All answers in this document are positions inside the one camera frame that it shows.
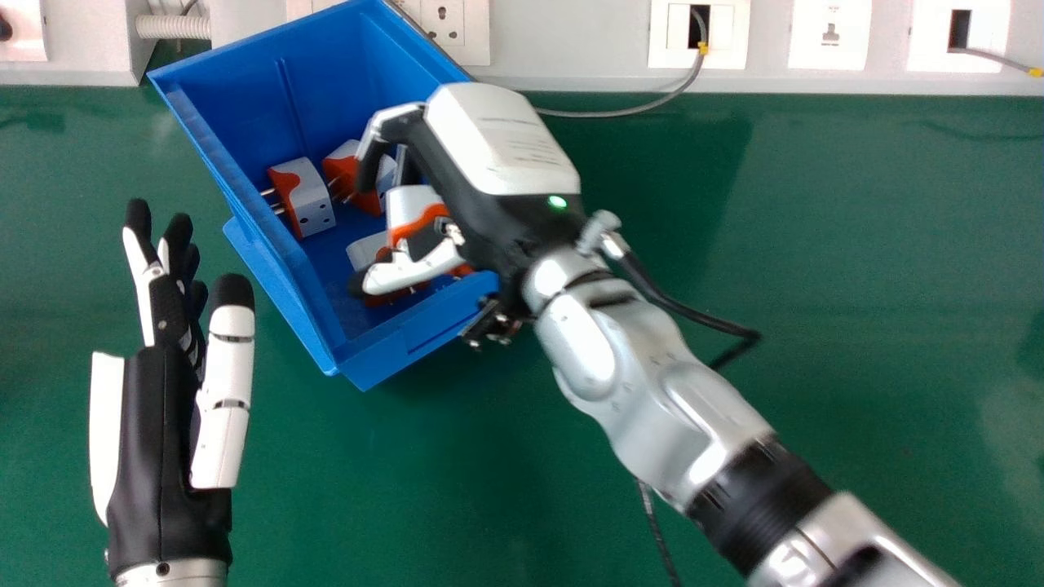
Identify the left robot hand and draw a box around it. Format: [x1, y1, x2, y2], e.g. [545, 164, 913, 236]
[88, 198, 257, 580]

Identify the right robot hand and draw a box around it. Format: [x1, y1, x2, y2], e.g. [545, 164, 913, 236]
[349, 82, 590, 298]

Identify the white-and-orange plug adapter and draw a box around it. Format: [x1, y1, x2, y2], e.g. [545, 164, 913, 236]
[385, 185, 451, 247]
[347, 231, 476, 308]
[263, 157, 338, 240]
[321, 139, 399, 218]

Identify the blue plastic bin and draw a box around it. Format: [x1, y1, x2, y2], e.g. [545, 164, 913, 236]
[147, 0, 501, 393]

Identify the grey cable with yellow plug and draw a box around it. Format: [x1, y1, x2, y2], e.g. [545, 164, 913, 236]
[532, 7, 712, 120]
[949, 46, 1044, 79]

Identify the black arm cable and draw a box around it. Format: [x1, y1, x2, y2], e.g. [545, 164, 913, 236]
[577, 210, 764, 372]

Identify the white wall port plate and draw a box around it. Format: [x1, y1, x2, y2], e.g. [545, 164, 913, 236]
[648, 0, 750, 71]
[906, 0, 1013, 75]

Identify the white corrugated hose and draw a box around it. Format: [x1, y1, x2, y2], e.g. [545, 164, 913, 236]
[134, 11, 212, 42]

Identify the white wall socket plate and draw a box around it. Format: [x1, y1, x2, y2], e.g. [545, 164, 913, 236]
[787, 0, 873, 72]

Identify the white cable duct box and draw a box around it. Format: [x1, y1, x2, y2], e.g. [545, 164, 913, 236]
[0, 0, 157, 87]

